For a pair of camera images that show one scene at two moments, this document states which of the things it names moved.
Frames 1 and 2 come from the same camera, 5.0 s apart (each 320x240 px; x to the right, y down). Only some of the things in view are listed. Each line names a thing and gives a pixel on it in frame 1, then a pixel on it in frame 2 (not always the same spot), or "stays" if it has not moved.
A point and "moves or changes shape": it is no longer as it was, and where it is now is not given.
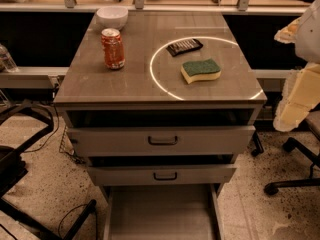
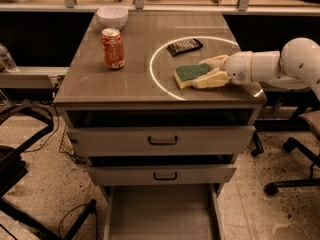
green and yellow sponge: x=202 y=70 moves or changes shape
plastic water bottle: x=6 y=62 stays
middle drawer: x=165 y=175 stays
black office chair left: x=13 y=167 stays
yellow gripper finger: x=287 y=34 → x=216 y=62
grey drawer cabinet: x=160 y=103 stays
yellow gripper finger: x=300 y=95 → x=215 y=79
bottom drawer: x=187 y=211 stays
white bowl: x=111 y=17 stays
